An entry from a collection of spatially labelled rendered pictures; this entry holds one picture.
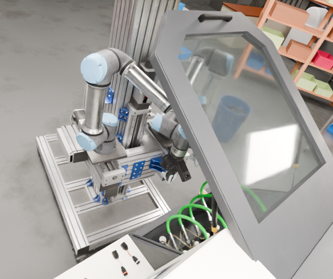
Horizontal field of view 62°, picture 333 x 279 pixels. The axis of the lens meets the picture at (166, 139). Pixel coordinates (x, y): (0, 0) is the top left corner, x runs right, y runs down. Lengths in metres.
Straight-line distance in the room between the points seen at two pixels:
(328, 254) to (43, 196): 2.28
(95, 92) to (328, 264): 1.12
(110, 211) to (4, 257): 0.82
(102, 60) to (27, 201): 1.80
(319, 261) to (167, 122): 0.74
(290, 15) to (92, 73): 4.80
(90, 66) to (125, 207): 1.52
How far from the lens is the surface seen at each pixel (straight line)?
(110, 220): 2.39
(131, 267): 1.38
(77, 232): 2.30
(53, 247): 2.51
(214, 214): 0.95
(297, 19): 5.76
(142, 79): 1.32
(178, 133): 1.18
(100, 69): 1.22
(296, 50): 5.90
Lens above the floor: 2.22
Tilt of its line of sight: 39 degrees down
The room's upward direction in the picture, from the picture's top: 20 degrees clockwise
